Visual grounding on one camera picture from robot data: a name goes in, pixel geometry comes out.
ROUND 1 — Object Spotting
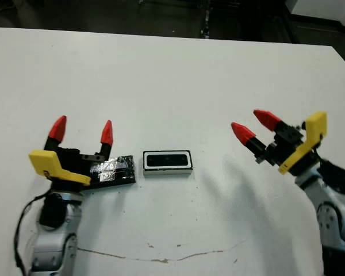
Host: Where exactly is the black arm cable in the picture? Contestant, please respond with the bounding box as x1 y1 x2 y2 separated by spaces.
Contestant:
312 134 334 168
13 191 52 274

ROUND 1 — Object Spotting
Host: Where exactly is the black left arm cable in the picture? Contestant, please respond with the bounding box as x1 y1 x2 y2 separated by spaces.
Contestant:
13 191 52 274

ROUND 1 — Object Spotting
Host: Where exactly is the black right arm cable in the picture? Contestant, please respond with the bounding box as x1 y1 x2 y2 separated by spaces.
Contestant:
312 134 334 168

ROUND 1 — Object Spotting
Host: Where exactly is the black taped box lid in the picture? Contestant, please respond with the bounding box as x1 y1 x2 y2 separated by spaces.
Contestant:
87 155 137 190

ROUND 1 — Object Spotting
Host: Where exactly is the black camera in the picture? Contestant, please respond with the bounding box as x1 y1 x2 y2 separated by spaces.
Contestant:
146 152 189 170

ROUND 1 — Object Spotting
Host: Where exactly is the white camera box base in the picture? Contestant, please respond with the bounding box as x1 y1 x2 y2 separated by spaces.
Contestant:
142 149 193 177

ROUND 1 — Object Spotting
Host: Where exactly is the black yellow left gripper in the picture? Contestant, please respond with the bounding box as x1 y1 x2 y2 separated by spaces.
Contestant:
28 115 114 191

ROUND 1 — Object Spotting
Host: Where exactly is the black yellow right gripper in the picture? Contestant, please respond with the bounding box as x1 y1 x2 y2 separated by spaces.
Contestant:
231 109 328 175

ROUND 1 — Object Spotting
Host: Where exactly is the black metal pole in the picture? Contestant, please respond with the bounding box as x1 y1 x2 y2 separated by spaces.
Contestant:
200 0 214 40

